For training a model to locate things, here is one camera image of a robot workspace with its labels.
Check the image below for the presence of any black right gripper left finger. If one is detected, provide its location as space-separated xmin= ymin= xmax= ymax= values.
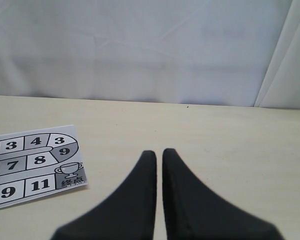
xmin=52 ymin=150 xmax=157 ymax=240

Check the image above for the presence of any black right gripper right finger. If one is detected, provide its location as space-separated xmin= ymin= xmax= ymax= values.
xmin=162 ymin=148 xmax=284 ymax=240

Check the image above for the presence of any printed paper game board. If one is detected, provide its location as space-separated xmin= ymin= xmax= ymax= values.
xmin=0 ymin=125 xmax=88 ymax=209

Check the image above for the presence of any white backdrop curtain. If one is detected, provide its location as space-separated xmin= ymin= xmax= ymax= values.
xmin=0 ymin=0 xmax=300 ymax=109

